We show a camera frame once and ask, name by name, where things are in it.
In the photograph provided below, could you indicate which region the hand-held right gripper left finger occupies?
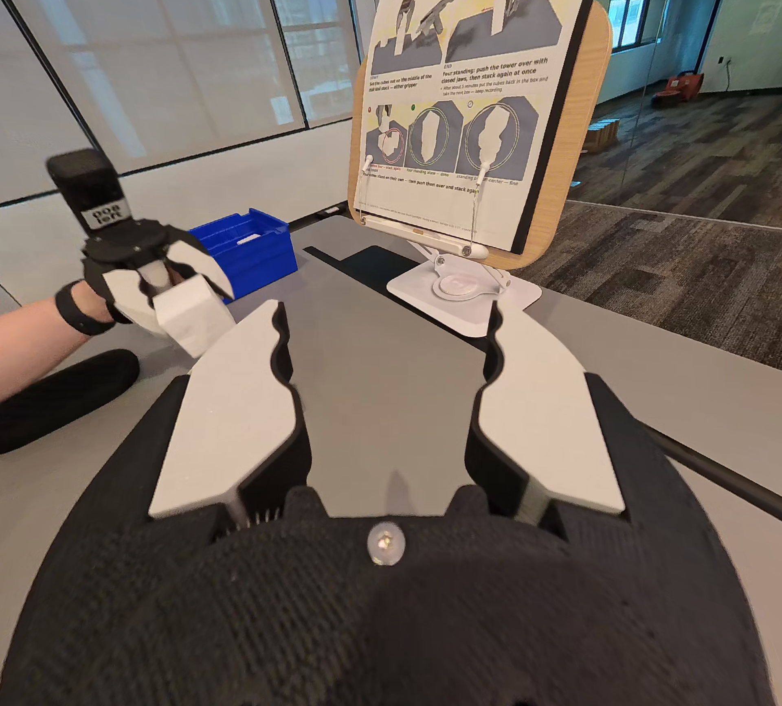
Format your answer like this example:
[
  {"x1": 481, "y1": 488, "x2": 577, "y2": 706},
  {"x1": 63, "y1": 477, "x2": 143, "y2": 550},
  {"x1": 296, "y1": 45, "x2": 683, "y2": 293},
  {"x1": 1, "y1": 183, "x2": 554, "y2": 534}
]
[{"x1": 148, "y1": 298, "x2": 311, "y2": 531}]

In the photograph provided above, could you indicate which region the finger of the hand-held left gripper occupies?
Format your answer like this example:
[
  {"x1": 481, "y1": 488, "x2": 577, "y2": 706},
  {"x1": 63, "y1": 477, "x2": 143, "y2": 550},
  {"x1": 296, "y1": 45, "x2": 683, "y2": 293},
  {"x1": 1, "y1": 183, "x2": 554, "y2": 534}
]
[
  {"x1": 101, "y1": 268, "x2": 170, "y2": 337},
  {"x1": 167, "y1": 237, "x2": 236, "y2": 299}
]

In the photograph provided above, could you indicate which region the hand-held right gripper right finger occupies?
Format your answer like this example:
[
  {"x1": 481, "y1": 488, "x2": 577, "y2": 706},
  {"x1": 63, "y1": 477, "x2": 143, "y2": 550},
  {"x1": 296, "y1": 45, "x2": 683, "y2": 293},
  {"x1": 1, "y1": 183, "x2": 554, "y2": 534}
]
[{"x1": 464, "y1": 298, "x2": 626, "y2": 528}]

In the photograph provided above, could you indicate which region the blue plastic bin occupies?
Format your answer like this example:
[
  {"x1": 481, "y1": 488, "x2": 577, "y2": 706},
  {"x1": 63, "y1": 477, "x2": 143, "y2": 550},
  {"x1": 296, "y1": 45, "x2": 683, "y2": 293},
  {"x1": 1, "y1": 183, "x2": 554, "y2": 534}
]
[{"x1": 188, "y1": 208, "x2": 299, "y2": 305}]

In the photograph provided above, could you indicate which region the person's left forearm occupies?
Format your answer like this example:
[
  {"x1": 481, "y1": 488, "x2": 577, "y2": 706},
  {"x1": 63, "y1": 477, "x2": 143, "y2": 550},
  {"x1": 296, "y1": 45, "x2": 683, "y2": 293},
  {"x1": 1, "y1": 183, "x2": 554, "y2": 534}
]
[{"x1": 0, "y1": 291, "x2": 114, "y2": 403}]

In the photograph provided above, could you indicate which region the black wristband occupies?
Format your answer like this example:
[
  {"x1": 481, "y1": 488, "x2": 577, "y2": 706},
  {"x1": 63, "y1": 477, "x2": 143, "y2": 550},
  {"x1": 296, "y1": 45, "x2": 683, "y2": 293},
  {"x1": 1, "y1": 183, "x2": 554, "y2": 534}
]
[{"x1": 55, "y1": 281, "x2": 117, "y2": 335}]

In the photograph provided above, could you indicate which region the black wrist rest pad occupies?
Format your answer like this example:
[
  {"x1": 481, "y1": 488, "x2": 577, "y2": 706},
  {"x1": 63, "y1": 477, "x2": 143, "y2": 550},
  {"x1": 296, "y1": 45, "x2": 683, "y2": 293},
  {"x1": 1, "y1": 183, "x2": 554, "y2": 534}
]
[{"x1": 0, "y1": 349, "x2": 140, "y2": 455}]

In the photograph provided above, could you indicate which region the printed instruction sheet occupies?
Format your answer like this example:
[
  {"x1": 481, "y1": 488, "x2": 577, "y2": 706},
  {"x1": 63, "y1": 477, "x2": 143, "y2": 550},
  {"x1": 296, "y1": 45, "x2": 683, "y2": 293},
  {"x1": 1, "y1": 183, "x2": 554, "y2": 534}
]
[{"x1": 353, "y1": 0, "x2": 623, "y2": 255}]

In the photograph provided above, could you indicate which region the orange floor machine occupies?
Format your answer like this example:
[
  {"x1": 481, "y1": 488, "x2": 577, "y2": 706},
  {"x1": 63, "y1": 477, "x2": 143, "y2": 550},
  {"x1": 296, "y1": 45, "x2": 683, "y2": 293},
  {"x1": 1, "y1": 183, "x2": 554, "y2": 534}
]
[{"x1": 650, "y1": 71, "x2": 705, "y2": 107}]

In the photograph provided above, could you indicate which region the black cable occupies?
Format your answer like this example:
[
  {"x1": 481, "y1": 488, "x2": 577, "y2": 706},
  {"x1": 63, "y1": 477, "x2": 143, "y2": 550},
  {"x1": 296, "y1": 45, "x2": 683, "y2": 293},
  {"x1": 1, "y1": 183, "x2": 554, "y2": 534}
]
[{"x1": 652, "y1": 431, "x2": 782, "y2": 522}]

